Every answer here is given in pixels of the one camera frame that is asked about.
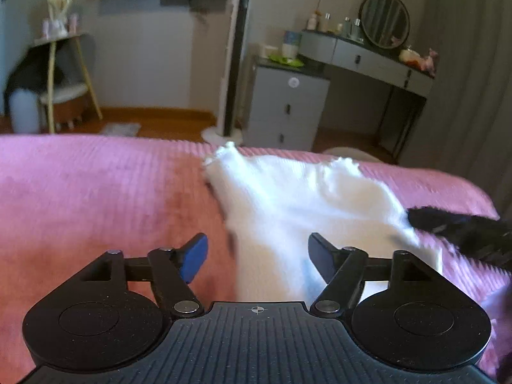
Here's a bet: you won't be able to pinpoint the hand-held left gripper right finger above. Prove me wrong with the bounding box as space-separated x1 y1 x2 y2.
308 232 441 319

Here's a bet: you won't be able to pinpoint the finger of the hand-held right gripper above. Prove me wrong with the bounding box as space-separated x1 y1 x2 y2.
407 206 512 268

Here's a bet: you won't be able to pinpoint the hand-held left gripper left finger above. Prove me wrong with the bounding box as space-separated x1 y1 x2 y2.
78 232 209 318

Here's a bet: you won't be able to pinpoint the white ribbed knit garment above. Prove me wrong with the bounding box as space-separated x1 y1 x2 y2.
202 141 444 301

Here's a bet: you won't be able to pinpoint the white round pouf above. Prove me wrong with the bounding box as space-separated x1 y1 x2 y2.
322 147 385 163

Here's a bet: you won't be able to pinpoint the pink ribbed blanket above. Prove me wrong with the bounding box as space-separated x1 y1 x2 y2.
0 134 512 384

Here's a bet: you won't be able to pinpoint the grey bathroom scale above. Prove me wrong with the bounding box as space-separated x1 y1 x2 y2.
100 123 142 136

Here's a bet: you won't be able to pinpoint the grey drawer cabinet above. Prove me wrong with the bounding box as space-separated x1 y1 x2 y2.
242 54 331 152

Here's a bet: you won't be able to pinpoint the grey curtain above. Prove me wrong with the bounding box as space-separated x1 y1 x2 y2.
400 0 512 219

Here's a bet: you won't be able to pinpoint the brown stool white cushion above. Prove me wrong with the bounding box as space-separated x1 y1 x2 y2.
40 84 89 129

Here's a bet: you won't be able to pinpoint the white black tower fan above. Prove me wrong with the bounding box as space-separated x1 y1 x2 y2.
202 0 252 145

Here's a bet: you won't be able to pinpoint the green tray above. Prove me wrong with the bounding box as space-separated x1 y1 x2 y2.
268 54 305 67

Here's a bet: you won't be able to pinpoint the grey vanity desk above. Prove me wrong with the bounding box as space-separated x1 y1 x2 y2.
298 30 435 161

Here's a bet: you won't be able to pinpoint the grey bin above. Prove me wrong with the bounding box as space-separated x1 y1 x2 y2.
10 88 41 134

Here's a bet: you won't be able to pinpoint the round black-framed mirror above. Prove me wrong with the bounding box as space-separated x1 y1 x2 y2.
359 0 411 49

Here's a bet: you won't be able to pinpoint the white side table yellow legs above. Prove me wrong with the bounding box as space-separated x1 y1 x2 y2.
34 32 103 134

